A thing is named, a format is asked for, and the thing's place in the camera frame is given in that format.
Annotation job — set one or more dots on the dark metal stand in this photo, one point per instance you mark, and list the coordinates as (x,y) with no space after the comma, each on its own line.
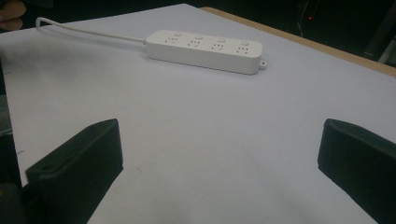
(381,34)

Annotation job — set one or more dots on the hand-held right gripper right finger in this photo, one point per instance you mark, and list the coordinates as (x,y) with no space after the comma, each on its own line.
(361,165)

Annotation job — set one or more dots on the white table sheet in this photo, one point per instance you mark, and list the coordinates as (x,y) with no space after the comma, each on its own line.
(202,124)

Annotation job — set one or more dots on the white power strip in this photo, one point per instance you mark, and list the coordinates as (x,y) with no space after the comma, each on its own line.
(202,53)

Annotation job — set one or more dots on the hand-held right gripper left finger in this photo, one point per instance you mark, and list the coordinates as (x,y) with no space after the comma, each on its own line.
(77,168)

